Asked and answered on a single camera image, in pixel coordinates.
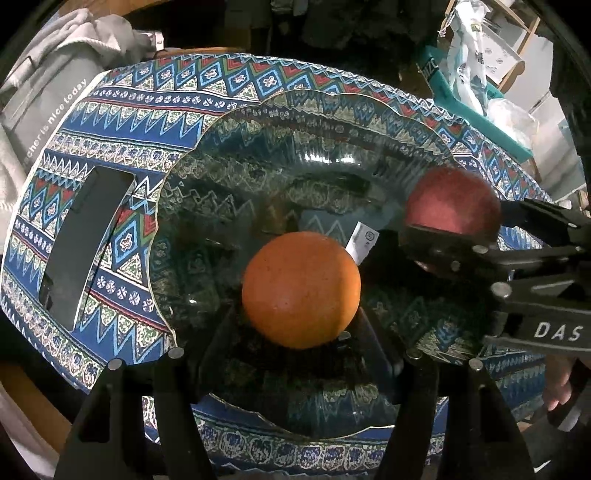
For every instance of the white paper tag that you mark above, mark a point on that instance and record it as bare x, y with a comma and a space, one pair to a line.
362, 242

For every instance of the black phone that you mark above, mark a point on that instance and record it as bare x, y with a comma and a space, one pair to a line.
83, 240

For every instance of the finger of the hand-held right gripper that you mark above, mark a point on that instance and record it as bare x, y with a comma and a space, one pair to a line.
540, 214
443, 247

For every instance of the grey garment with white print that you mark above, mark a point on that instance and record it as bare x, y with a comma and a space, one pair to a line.
46, 92

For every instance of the clear plastic bag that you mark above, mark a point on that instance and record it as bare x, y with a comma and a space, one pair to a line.
512, 124

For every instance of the large orange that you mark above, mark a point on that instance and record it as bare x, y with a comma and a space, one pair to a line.
301, 290

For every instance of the scalloped glass plate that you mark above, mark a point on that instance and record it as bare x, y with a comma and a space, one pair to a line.
258, 175

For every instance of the person's right hand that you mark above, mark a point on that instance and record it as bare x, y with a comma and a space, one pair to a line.
558, 381

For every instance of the blue patterned tablecloth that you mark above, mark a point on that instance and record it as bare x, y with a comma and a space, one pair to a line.
138, 92

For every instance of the grey and white clothes pile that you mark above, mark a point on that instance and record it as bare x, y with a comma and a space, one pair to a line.
83, 27

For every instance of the teal plastic bin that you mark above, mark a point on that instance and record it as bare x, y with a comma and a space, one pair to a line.
485, 124

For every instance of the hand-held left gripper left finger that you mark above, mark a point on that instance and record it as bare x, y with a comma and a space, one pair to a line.
221, 337

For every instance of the wooden shelf rack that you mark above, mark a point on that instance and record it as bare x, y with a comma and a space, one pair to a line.
526, 44

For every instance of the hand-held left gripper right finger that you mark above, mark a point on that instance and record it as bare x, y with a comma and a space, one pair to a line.
378, 341

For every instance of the printed plastic bag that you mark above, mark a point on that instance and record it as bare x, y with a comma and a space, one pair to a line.
466, 50

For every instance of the bright red apple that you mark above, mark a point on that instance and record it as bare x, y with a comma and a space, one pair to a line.
448, 198

